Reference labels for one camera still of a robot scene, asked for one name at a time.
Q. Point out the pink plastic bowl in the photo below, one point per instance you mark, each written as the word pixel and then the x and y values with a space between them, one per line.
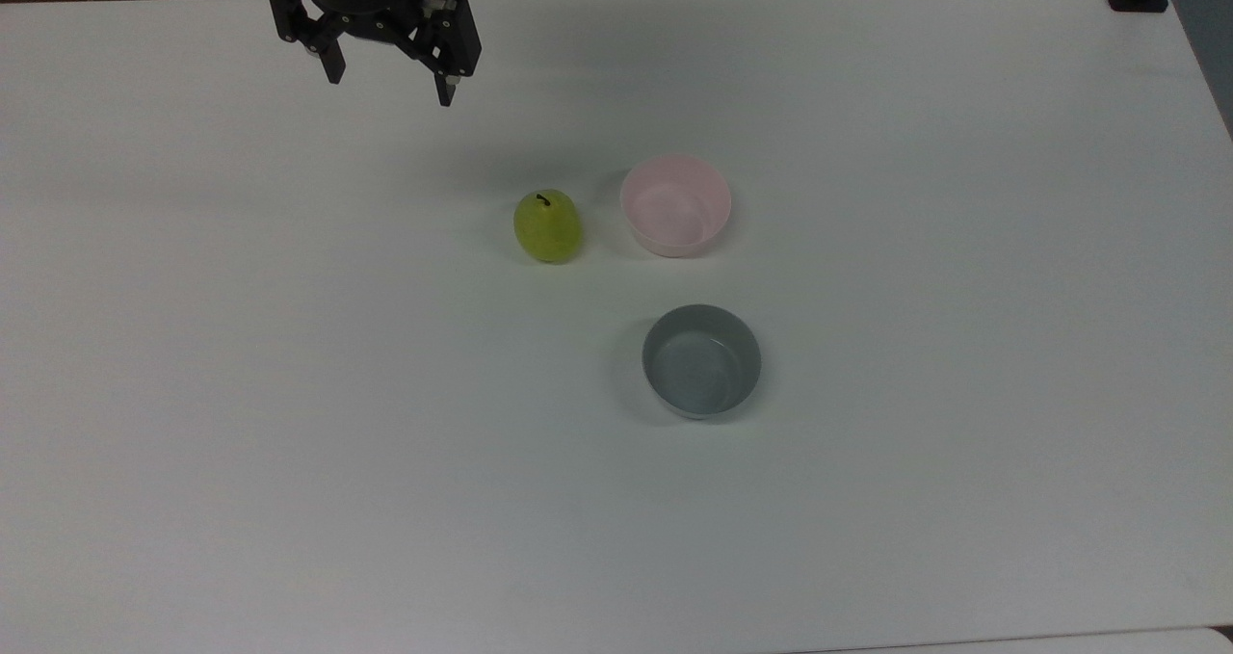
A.
pixel 675 209

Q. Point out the grey plastic bowl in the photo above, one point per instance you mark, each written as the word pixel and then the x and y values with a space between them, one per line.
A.
pixel 701 365

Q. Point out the green pear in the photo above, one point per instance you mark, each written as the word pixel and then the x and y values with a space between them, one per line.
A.
pixel 547 230

